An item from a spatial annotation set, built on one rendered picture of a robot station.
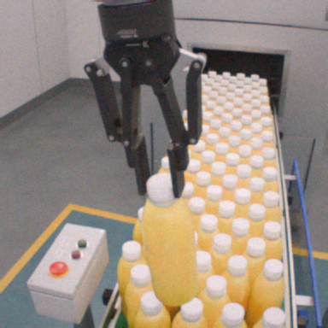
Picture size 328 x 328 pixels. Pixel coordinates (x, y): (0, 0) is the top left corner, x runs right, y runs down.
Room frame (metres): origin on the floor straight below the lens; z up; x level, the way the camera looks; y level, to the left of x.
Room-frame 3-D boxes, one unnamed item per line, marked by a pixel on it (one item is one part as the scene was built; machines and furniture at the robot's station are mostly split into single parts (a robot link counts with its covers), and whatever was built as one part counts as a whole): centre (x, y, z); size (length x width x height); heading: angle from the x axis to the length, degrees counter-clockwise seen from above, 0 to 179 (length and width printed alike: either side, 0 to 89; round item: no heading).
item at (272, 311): (0.41, -0.20, 1.10); 0.04 x 0.04 x 0.02
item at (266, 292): (0.53, -0.22, 1.00); 0.07 x 0.07 x 0.20
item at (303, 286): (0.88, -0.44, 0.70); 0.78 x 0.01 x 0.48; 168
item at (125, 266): (0.59, 0.07, 1.00); 0.07 x 0.07 x 0.20
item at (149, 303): (0.45, 0.02, 1.10); 0.04 x 0.04 x 0.02
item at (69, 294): (0.58, 0.20, 1.05); 0.20 x 0.10 x 0.10; 168
